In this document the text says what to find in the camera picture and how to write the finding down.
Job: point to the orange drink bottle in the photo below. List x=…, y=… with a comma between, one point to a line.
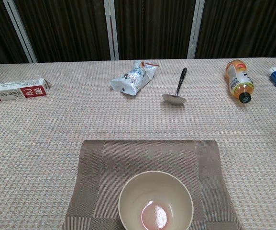
x=239, y=79

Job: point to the beige woven tablecloth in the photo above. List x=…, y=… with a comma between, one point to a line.
x=56, y=131

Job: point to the grey screen frame post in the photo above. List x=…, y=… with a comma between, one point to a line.
x=195, y=31
x=111, y=36
x=20, y=31

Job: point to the light brown bowl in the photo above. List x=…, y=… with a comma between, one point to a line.
x=133, y=191

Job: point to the white foil snack bag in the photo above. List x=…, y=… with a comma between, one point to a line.
x=133, y=79

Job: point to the long white red box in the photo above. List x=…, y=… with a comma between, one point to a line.
x=15, y=92

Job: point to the brown woven placemat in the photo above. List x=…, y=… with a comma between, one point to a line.
x=152, y=155

